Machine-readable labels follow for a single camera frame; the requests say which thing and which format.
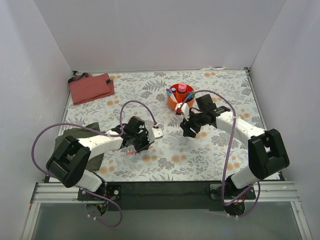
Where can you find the red folded cloth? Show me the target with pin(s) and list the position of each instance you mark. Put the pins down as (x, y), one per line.
(85, 88)

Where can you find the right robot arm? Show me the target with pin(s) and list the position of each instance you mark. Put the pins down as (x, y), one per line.
(267, 154)

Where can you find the dark green cloth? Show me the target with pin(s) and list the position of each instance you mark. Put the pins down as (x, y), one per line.
(94, 163)

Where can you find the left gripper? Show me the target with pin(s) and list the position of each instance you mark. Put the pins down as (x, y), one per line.
(141, 141)

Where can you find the blue capped white marker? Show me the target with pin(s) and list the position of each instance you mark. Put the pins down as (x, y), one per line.
(171, 95)

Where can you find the pink capped pen tube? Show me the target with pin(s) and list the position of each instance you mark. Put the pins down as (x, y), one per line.
(181, 88)

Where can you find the orange round organizer container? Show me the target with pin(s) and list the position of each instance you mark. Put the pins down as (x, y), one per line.
(180, 97)

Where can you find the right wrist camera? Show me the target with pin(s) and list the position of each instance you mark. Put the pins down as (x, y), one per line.
(182, 109)

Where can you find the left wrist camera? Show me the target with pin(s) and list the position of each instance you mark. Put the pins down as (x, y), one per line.
(155, 133)

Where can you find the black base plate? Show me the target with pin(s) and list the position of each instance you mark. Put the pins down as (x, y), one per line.
(165, 195)

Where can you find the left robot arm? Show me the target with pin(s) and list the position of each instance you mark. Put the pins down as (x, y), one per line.
(69, 161)

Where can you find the floral table mat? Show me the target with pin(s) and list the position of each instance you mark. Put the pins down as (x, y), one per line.
(174, 157)

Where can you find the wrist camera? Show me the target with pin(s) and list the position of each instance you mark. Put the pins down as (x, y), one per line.
(155, 133)
(182, 109)

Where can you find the blue black highlighter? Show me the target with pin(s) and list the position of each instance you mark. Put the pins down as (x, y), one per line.
(190, 97)

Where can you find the aluminium frame rail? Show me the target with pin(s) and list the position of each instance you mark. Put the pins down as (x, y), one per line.
(167, 211)

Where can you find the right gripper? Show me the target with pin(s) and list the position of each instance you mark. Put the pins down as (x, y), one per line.
(191, 124)

